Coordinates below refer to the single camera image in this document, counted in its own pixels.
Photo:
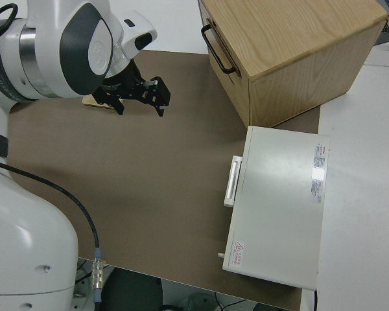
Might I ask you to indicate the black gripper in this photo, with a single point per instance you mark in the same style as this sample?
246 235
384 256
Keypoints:
162 94

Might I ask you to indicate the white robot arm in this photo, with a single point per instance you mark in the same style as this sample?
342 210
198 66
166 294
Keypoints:
84 39

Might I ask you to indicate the wooden mug tree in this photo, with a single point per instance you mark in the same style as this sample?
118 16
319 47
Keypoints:
89 100

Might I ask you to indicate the brown table mat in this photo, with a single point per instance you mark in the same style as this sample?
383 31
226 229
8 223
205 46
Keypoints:
149 178

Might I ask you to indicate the white toaster oven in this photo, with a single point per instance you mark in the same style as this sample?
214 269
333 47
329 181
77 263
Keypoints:
278 201

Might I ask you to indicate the wooden drawer cabinet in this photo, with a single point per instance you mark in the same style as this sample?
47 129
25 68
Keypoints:
295 48

